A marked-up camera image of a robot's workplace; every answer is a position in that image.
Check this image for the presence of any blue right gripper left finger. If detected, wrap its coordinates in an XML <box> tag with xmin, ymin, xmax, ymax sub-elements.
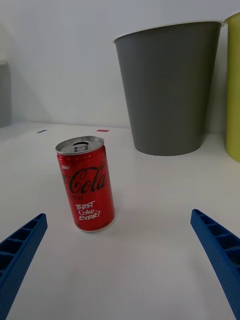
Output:
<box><xmin>0</xmin><ymin>212</ymin><xmax>49</xmax><ymax>320</ymax></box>

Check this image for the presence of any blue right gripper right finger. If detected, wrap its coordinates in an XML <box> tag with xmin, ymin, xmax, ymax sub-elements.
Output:
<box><xmin>190</xmin><ymin>208</ymin><xmax>240</xmax><ymax>320</ymax></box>

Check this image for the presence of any red drink can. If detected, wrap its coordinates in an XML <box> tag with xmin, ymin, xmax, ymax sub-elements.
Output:
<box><xmin>55</xmin><ymin>135</ymin><xmax>116</xmax><ymax>233</ymax></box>

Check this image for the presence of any yellow-green plastic waste bin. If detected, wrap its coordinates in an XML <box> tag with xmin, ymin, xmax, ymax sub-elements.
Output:
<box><xmin>224</xmin><ymin>11</ymin><xmax>240</xmax><ymax>163</ymax></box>

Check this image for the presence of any grey plastic waste bin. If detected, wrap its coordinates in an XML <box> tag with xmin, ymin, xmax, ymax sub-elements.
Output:
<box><xmin>112</xmin><ymin>20</ymin><xmax>224</xmax><ymax>157</ymax></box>

